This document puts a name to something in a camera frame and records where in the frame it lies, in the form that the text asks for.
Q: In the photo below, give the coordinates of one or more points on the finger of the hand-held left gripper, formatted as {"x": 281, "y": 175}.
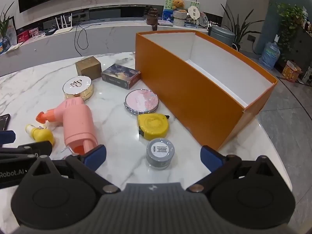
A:
{"x": 7, "y": 137}
{"x": 26, "y": 149}

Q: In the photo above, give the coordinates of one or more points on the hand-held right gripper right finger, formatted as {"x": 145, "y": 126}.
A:
{"x": 209, "y": 157}

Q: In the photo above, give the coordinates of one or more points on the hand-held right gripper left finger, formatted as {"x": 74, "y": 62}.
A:
{"x": 95, "y": 154}

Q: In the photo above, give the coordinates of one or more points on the orange cardboard box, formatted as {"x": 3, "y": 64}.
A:
{"x": 195, "y": 95}

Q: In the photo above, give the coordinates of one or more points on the gold textured gift box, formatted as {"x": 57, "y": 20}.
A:
{"x": 87, "y": 67}

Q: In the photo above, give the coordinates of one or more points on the black phone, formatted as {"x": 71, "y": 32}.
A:
{"x": 3, "y": 121}

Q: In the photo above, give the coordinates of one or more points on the small yellow bottle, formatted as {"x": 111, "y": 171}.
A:
{"x": 41, "y": 135}

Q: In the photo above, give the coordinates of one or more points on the pink bottle with orange nozzle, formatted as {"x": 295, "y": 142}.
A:
{"x": 78, "y": 124}

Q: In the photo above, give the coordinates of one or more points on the grey jar with white label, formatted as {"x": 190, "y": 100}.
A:
{"x": 160, "y": 153}

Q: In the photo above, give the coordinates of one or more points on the yellow tape measure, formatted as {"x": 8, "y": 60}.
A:
{"x": 153, "y": 126}

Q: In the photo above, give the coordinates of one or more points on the pink round compact mirror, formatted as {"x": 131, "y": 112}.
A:
{"x": 141, "y": 101}

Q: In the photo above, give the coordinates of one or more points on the dark printed card box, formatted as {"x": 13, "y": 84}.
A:
{"x": 120, "y": 76}

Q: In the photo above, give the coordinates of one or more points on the white tv console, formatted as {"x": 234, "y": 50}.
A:
{"x": 48, "y": 50}

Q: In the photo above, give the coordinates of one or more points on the small potted grass plant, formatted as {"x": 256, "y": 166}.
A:
{"x": 4, "y": 24}

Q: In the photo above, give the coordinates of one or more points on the orange open carton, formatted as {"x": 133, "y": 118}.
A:
{"x": 291, "y": 70}

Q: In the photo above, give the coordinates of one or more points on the blue water jug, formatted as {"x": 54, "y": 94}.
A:
{"x": 269, "y": 53}

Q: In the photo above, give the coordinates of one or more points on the grey pedal trash can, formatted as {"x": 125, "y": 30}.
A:
{"x": 221, "y": 35}

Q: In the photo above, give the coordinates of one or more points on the white router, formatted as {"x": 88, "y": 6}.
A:
{"x": 62, "y": 26}

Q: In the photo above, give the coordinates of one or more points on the long-leaf potted plant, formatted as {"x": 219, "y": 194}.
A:
{"x": 237, "y": 25}

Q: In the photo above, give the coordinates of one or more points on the decorative plate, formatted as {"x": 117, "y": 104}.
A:
{"x": 204, "y": 20}

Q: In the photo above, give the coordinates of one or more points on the stack of flat books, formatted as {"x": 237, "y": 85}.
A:
{"x": 165, "y": 23}

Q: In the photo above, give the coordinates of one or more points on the white round hand fan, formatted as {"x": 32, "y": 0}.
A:
{"x": 193, "y": 13}

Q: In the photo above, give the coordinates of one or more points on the dark grey cabinet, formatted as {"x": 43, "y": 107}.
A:
{"x": 303, "y": 46}

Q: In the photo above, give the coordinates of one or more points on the brown ceramic jar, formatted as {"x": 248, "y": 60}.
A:
{"x": 152, "y": 19}

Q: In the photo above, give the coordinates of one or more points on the brown teddy bear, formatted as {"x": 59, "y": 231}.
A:
{"x": 177, "y": 4}

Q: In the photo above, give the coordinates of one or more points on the green printed poster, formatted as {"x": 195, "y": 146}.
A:
{"x": 168, "y": 4}

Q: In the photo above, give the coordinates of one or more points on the trailing ivy plant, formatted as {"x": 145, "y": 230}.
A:
{"x": 290, "y": 20}

